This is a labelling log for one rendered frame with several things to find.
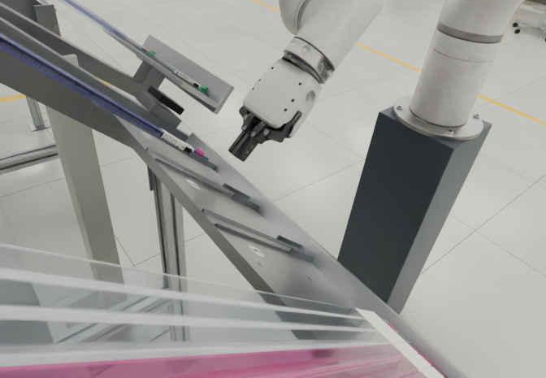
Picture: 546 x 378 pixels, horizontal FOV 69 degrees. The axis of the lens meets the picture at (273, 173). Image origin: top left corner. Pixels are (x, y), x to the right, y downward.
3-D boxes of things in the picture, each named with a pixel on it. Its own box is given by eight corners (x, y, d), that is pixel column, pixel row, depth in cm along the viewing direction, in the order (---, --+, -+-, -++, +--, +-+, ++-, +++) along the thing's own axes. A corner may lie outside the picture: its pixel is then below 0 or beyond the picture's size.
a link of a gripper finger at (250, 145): (278, 136, 63) (253, 170, 63) (266, 128, 65) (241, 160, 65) (268, 128, 61) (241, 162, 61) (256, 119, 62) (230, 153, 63)
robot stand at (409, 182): (358, 275, 138) (421, 93, 97) (401, 311, 128) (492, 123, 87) (324, 303, 128) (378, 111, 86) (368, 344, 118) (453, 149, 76)
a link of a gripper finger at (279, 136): (298, 139, 60) (266, 145, 62) (299, 95, 63) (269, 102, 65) (295, 136, 59) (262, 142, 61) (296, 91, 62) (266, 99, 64)
